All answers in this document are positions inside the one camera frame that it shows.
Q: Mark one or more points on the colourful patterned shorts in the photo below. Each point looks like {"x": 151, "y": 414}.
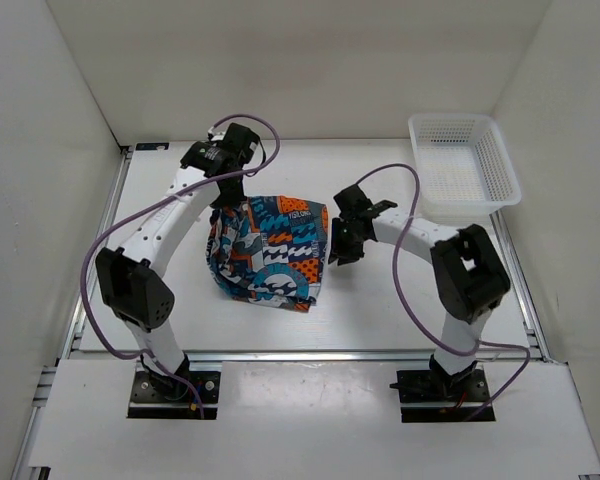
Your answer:
{"x": 269, "y": 251}

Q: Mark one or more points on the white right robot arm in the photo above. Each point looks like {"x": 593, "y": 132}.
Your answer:
{"x": 470, "y": 277}

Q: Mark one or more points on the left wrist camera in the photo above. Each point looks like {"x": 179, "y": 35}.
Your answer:
{"x": 232, "y": 149}

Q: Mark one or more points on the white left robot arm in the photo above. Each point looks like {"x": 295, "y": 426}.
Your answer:
{"x": 130, "y": 276}

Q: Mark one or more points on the small dark blue label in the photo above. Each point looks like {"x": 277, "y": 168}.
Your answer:
{"x": 152, "y": 146}

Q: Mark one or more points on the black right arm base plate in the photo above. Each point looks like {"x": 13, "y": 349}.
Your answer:
{"x": 421, "y": 401}

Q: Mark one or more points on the aluminium frame rail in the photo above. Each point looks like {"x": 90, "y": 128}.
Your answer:
{"x": 302, "y": 396}

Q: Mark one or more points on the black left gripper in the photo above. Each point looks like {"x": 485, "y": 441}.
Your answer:
{"x": 234, "y": 199}

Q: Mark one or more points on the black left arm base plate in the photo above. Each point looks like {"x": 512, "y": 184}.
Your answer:
{"x": 145, "y": 402}

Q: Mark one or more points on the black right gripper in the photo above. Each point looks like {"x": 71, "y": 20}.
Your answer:
{"x": 338, "y": 249}

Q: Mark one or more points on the white plastic mesh basket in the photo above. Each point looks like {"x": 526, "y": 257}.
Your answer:
{"x": 463, "y": 165}

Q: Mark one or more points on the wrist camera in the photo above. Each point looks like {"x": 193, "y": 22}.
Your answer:
{"x": 354, "y": 204}
{"x": 232, "y": 149}

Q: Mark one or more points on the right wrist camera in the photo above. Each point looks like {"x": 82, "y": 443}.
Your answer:
{"x": 354, "y": 204}

